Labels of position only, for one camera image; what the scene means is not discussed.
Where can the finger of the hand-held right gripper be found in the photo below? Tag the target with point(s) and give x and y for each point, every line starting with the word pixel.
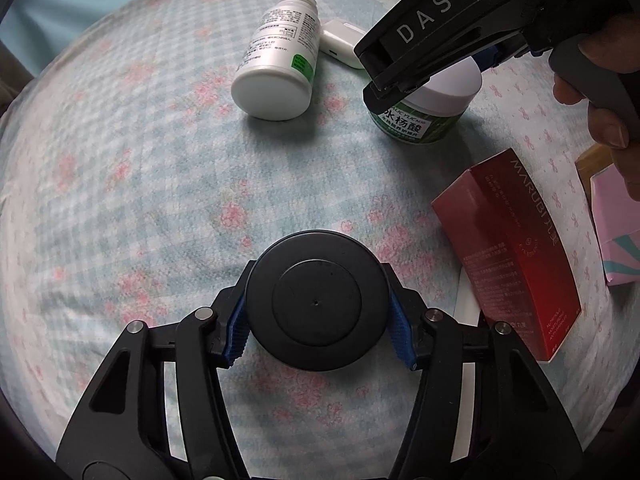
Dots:
pixel 400 91
pixel 489 57

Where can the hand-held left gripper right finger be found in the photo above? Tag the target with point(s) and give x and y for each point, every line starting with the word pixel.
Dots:
pixel 402 332

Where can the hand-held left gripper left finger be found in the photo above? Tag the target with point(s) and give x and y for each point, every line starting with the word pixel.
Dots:
pixel 235 327

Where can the green jar with white lid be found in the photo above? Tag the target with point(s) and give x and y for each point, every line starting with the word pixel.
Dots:
pixel 440 105

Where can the black round lid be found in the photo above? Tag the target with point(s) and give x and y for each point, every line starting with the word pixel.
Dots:
pixel 316 301

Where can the person's right hand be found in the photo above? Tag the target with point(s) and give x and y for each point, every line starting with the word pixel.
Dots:
pixel 612 42

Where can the small white charger case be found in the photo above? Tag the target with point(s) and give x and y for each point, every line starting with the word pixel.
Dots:
pixel 342 42

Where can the white bottle with green label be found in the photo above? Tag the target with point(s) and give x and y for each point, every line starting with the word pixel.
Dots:
pixel 277 65

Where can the red cardboard box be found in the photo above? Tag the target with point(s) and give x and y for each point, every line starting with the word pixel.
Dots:
pixel 515 255

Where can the yellow cardboard box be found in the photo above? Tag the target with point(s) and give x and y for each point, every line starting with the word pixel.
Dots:
pixel 590 167

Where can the checked floral blanket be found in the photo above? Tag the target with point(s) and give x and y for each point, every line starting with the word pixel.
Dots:
pixel 150 185

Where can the pink cardboard box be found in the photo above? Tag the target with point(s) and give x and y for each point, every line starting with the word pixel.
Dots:
pixel 617 230

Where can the light blue cloth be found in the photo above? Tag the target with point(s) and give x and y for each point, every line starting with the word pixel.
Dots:
pixel 75 5

